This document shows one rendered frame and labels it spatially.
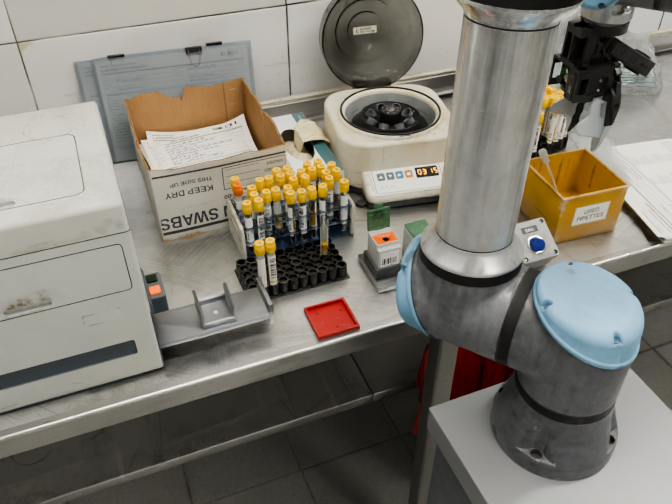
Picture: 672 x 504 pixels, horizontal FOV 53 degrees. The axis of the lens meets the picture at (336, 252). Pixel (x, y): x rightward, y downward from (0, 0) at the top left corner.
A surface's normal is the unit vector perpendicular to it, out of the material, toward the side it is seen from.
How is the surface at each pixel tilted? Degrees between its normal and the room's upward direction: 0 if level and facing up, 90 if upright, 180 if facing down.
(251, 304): 0
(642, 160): 1
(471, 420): 1
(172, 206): 90
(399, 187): 25
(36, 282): 90
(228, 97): 88
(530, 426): 73
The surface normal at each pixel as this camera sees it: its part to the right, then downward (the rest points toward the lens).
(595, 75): 0.32, 0.61
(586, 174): -0.95, 0.20
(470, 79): -0.80, 0.34
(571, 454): -0.04, 0.38
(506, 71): -0.18, 0.58
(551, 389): -0.62, 0.51
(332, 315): 0.00, -0.77
